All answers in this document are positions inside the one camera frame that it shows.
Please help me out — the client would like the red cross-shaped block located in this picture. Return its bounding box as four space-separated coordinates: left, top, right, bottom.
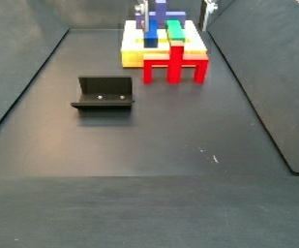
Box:
143 46 209 83

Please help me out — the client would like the yellow slotted base board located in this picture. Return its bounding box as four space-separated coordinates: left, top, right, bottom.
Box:
121 20 207 68

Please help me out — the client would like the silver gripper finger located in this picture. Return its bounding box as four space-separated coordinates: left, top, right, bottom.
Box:
135 0 150 33
202 0 218 31

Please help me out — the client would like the purple cross-shaped block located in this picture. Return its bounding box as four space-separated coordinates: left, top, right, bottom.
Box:
135 0 187 29

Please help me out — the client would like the green rectangular bar block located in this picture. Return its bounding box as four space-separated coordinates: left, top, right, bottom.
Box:
166 19 186 42

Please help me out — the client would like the black angled bracket holder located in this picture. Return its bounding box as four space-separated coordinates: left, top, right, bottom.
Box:
71 76 134 109

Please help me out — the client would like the blue rectangular bar block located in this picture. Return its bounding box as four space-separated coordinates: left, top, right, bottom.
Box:
145 20 158 48

